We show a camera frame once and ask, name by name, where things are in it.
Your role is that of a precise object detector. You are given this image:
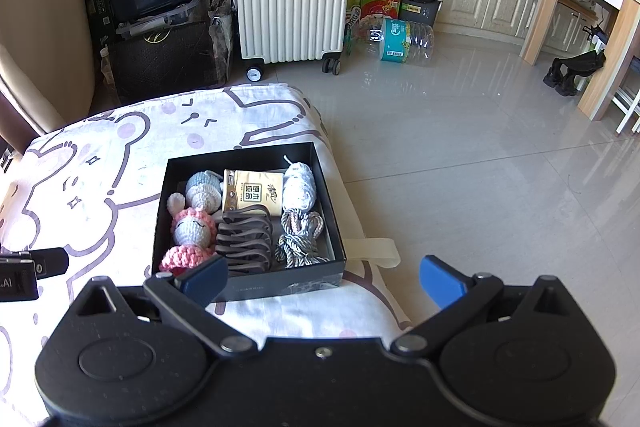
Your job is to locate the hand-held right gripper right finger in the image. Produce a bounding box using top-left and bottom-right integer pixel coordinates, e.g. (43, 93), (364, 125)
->
(391, 255), (576, 354)

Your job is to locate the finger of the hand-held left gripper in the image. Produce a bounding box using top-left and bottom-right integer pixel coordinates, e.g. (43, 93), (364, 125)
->
(30, 248), (70, 279)

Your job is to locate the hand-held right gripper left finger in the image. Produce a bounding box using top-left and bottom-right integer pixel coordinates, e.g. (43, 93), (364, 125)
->
(70, 255), (258, 355)

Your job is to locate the pink crochet bunny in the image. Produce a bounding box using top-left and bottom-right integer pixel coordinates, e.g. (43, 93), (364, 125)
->
(160, 192), (218, 273)

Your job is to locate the black cardboard box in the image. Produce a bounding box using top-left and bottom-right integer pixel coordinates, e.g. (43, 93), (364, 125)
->
(151, 143), (347, 303)

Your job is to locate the dark grey hair claw clip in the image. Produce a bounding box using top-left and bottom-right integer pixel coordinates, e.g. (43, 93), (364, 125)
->
(216, 205), (275, 279)

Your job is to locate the grey crochet mouse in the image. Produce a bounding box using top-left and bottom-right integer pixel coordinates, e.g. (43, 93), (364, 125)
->
(185, 171), (224, 214)

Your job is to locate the beige tissue packet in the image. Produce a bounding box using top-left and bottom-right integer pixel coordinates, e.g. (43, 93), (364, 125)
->
(220, 169), (286, 214)

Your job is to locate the braided rope bundle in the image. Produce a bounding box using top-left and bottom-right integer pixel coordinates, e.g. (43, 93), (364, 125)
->
(275, 208), (331, 269)

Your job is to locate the white lace roll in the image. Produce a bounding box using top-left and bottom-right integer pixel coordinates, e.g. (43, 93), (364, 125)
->
(281, 155), (317, 212)

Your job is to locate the bear print blanket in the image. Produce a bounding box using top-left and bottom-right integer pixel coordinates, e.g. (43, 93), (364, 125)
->
(0, 82), (413, 427)

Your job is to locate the brown curtain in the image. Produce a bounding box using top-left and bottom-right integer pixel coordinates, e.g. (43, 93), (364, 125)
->
(0, 92), (38, 152)

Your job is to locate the small clear bottle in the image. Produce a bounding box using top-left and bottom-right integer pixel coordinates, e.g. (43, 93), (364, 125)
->
(100, 47), (116, 85)

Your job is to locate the beige mattress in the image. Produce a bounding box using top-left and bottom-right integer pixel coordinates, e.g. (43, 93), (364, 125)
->
(0, 0), (108, 132)

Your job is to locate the large teal label water bottle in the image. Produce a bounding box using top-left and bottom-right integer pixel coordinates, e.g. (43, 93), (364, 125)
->
(367, 18), (435, 65)

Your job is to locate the black object on floor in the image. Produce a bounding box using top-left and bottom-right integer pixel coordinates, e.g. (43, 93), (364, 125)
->
(543, 49), (606, 96)

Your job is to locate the dark trash bin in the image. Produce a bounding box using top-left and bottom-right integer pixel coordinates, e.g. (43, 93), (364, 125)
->
(398, 0), (444, 28)

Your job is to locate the wooden table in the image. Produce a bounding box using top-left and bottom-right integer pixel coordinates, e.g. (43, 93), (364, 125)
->
(520, 0), (640, 122)

